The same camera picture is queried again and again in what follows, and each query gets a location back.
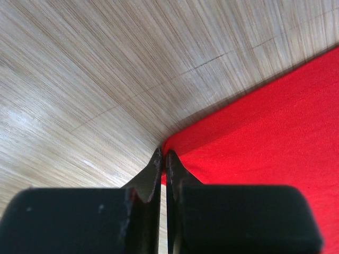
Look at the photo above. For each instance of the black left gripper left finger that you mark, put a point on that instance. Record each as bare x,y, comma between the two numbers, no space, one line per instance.
140,234

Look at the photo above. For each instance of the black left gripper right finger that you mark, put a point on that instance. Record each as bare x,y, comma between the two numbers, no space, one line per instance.
176,176

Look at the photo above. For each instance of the red t shirt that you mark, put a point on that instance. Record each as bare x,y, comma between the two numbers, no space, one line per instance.
285,132

